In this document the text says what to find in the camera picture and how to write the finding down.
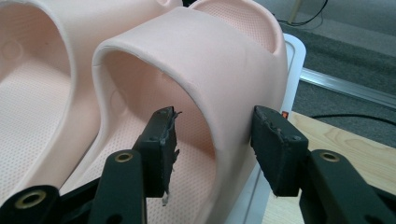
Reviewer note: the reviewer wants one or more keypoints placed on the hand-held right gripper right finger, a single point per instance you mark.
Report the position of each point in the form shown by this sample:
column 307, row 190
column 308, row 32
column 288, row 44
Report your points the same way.
column 278, row 155

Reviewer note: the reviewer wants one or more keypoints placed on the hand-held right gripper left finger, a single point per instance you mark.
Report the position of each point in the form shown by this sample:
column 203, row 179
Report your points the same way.
column 157, row 155

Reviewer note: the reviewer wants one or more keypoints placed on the white shoe rack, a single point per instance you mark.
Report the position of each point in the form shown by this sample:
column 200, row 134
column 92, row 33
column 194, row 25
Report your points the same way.
column 295, row 62

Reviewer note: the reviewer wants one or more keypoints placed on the pink slipper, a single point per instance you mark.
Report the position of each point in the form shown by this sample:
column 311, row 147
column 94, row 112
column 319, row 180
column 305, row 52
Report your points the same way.
column 31, row 109
column 218, row 62

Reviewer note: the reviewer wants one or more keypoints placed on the light wooden frame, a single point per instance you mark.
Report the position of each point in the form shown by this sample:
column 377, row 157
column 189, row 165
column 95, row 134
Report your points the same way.
column 295, row 11

